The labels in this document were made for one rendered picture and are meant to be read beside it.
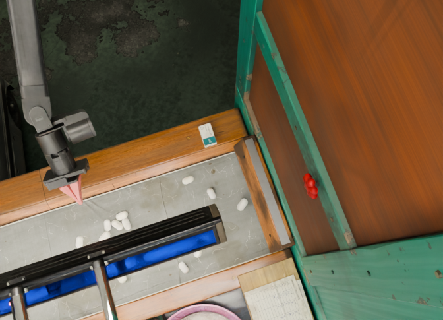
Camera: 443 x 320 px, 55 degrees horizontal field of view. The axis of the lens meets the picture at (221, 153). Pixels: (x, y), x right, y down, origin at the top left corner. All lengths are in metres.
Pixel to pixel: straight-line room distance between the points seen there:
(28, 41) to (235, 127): 0.57
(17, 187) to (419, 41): 1.12
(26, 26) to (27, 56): 0.06
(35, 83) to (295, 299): 0.80
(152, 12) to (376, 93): 1.94
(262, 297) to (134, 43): 1.50
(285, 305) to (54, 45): 1.73
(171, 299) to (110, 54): 1.41
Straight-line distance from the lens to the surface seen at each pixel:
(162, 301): 1.17
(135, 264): 0.86
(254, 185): 1.11
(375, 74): 0.45
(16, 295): 0.88
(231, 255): 1.18
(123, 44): 2.26
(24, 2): 1.01
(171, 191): 1.21
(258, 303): 1.15
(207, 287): 1.16
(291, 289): 1.15
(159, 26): 2.28
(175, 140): 1.21
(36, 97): 1.01
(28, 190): 1.29
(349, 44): 0.49
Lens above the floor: 1.92
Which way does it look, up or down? 75 degrees down
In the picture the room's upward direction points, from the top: 1 degrees counter-clockwise
